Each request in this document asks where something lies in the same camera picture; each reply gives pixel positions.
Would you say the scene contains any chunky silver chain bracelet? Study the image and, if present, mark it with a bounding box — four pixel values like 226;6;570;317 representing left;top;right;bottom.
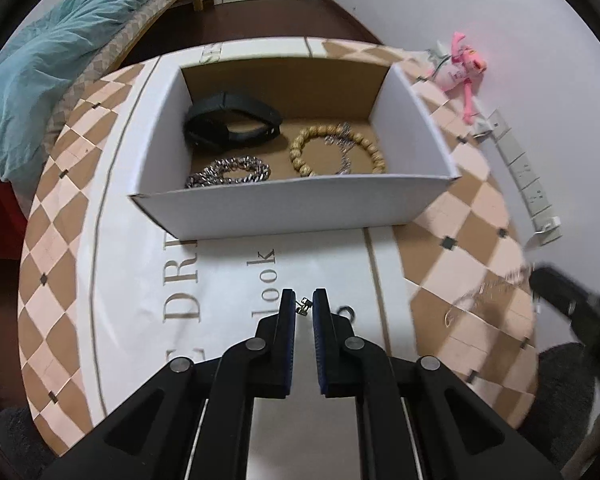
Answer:
183;155;272;190

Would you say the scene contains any small gold earring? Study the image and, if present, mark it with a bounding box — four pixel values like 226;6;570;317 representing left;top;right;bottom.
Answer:
296;297;313;316

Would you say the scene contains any pink panther plush toy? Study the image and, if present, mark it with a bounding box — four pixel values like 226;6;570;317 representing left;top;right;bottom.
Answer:
429;32;488;126

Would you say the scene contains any white cardboard box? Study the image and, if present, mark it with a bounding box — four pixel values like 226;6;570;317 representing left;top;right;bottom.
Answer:
128;54;460;240

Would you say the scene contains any black wristband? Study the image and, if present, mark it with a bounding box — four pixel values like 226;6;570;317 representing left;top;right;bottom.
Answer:
183;91;283;154

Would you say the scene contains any silver pendant necklace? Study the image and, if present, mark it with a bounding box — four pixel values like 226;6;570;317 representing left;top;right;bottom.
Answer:
441;264;537;331

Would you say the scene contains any white power strip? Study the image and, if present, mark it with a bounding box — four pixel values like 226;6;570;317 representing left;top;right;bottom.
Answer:
474;108;562;249

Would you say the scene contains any bed mattress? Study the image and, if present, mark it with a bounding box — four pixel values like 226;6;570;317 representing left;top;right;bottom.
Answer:
44;0;202;151

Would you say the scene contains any wooden bead bracelet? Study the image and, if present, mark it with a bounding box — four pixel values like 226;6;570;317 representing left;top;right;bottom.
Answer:
287;120;387;178

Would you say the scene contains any teal blanket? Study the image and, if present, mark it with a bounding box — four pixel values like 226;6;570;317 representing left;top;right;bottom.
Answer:
0;0;168;195

